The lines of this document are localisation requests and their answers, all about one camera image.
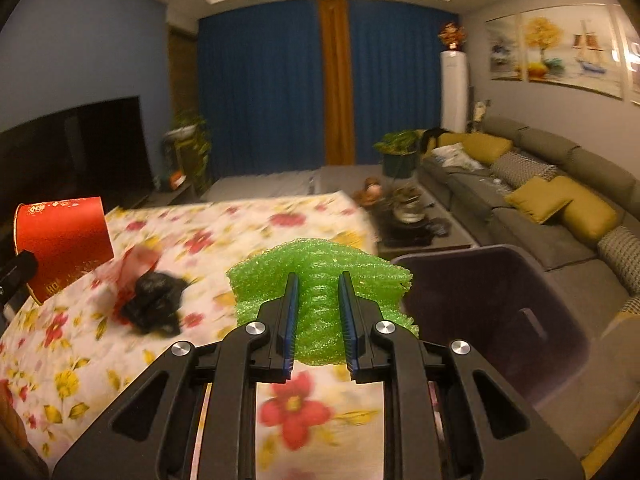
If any potted green plant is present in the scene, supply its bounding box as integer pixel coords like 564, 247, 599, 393
374, 130, 421, 180

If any small landscape painting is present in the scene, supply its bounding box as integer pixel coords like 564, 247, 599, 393
486, 15, 526, 81

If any orange curtain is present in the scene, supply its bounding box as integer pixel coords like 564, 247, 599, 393
318, 0, 357, 166

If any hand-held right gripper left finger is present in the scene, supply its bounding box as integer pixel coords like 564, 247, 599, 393
50, 272, 301, 480

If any black plastic bag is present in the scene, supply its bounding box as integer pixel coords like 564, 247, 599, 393
119, 272, 191, 336

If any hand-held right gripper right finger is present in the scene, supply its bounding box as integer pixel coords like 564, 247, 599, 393
338, 271, 586, 480

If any blue curtain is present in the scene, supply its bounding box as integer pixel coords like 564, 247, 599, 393
197, 10, 331, 181
347, 0, 463, 166

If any black white patterned pillow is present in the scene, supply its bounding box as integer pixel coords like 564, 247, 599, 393
490, 152, 558, 191
597, 225, 640, 286

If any brown round ornament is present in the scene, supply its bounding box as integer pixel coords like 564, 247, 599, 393
357, 177, 386, 206

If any red gold flower ornament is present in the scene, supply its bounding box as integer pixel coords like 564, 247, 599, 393
438, 21, 466, 52

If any dark television cabinet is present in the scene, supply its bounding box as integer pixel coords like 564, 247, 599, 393
120, 180, 196, 211

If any bowl with dry plant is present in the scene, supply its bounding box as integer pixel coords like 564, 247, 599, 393
387, 185, 431, 226

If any white plastic bag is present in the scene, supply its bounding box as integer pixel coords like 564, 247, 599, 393
432, 142, 486, 171

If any trailing plant on stand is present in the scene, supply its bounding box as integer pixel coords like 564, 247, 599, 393
162, 115, 213, 193

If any yellow pillow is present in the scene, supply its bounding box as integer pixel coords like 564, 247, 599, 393
550, 175, 618, 241
505, 176, 573, 223
437, 132, 515, 166

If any green foam net sleeve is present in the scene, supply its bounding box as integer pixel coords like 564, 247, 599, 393
226, 245, 421, 368

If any white standing air conditioner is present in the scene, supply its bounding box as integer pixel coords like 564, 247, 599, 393
440, 51, 472, 133

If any black flat television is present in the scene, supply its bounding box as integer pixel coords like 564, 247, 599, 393
0, 95, 153, 226

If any painting with white circles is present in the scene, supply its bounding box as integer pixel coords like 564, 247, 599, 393
614, 5, 640, 106

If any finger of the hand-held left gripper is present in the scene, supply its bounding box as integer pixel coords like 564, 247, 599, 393
0, 251, 40, 311

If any grey plastic bin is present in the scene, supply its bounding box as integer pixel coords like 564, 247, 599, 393
390, 244, 591, 408

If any pink plastic wrapper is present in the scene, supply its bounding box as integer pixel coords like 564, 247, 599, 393
92, 245, 163, 321

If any red paper cup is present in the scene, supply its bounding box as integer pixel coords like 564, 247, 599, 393
12, 196, 116, 306

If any dark coffee table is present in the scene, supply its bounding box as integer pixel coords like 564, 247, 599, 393
350, 180, 476, 248

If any grey sofa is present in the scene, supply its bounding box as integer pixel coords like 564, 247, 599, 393
417, 116, 640, 321

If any large tree and ship painting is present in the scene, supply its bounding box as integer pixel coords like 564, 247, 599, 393
521, 5, 626, 98

